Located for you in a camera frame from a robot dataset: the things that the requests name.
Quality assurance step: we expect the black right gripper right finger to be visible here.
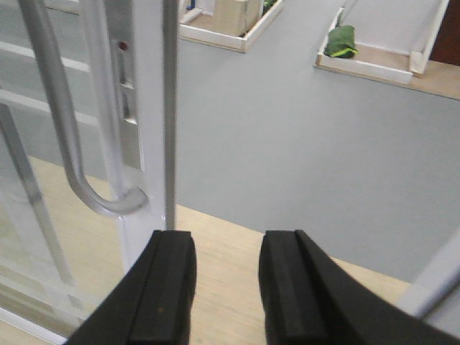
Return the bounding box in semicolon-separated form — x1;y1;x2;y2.
258;230;459;344

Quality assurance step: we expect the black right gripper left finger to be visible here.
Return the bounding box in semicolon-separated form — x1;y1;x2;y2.
67;231;197;344

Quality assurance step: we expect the silver door handle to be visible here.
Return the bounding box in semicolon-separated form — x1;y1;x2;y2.
18;1;147;216

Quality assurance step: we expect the white sliding glass door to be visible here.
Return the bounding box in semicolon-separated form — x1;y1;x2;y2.
1;1;177;344

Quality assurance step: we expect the silver door lock plate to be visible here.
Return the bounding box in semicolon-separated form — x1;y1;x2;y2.
111;39;137;125

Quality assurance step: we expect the brown wooden door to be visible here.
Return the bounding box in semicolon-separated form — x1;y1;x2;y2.
429;0;460;66

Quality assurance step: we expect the light wooden floor platform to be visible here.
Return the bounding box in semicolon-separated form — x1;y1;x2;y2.
0;154;413;345

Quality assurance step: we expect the white framed floor platform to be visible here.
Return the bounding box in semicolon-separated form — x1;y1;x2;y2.
178;0;285;53

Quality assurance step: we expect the distant wooden box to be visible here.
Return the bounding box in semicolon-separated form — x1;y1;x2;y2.
211;0;263;36

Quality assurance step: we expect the white door frame post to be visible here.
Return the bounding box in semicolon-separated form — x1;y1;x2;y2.
397;231;459;318

